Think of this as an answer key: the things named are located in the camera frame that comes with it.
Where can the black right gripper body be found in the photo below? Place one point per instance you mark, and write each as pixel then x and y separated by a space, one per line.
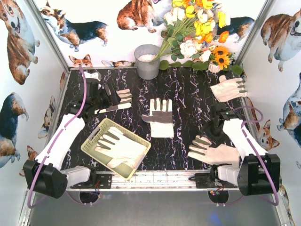
pixel 212 130

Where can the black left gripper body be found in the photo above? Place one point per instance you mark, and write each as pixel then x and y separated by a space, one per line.
pixel 109 94

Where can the white green work glove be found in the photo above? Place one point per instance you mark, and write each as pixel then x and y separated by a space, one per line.
pixel 120 148

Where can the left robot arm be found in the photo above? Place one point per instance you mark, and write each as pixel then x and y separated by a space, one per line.
pixel 44 174

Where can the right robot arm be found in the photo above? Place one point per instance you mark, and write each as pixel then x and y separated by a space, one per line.
pixel 259 172

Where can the yellow-green storage basket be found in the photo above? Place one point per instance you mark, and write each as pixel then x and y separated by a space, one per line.
pixel 89 146

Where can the far left work glove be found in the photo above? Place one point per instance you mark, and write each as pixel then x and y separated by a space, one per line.
pixel 126 102

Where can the far right work glove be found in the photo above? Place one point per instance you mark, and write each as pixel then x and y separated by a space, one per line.
pixel 228 89

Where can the grey bucket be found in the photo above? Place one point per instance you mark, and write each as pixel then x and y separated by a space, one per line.
pixel 146 63

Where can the white ribbed flower pot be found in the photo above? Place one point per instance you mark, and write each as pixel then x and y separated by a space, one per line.
pixel 213 67

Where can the artificial flower bouquet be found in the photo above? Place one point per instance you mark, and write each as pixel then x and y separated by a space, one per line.
pixel 196 30

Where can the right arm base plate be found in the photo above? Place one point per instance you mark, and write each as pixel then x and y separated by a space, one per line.
pixel 209 179

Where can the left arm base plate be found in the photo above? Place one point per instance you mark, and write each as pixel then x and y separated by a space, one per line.
pixel 97 180

